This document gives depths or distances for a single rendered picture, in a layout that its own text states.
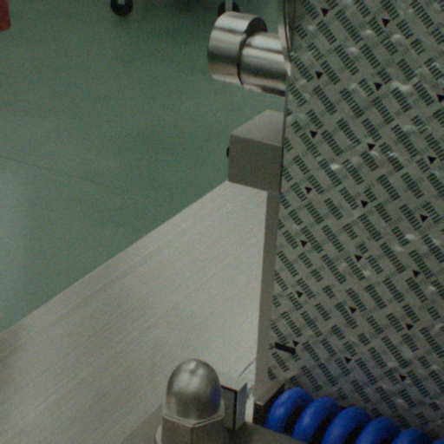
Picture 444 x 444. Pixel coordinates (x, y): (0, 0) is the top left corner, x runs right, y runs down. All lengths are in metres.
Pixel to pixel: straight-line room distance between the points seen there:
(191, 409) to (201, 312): 0.40
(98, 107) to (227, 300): 3.16
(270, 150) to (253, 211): 0.48
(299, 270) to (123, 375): 0.31
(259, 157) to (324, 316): 0.12
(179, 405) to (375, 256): 0.12
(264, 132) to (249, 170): 0.02
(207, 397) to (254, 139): 0.17
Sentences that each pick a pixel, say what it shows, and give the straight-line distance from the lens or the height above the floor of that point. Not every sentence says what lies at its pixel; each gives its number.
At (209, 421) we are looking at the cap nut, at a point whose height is 1.05.
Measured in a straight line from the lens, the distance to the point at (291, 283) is 0.59.
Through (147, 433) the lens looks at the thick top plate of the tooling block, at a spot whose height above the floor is 1.03.
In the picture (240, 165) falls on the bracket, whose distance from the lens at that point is 0.66.
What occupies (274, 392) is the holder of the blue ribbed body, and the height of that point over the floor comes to 1.04.
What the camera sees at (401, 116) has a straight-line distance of 0.53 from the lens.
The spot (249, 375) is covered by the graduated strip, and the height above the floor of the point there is 0.90.
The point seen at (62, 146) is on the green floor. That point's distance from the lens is 3.74.
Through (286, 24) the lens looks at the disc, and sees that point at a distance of 0.54.
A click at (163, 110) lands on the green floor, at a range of 4.09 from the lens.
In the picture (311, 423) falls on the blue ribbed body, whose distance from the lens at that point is 0.58.
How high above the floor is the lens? 1.37
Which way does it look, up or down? 25 degrees down
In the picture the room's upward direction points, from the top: 3 degrees clockwise
